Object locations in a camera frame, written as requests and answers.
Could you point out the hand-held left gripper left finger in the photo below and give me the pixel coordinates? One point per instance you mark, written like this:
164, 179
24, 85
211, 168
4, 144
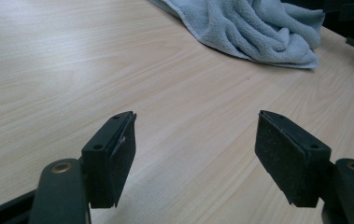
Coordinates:
103, 161

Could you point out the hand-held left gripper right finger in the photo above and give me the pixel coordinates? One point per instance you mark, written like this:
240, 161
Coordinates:
290, 158

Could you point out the light blue towel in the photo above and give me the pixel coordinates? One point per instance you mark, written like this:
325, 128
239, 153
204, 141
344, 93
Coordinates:
252, 31

